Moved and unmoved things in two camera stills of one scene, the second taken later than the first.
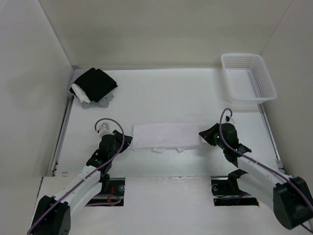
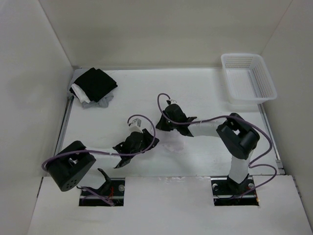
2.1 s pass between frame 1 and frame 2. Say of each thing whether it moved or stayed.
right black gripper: moved
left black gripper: moved
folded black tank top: stayed
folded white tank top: stayed
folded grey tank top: stayed
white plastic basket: stayed
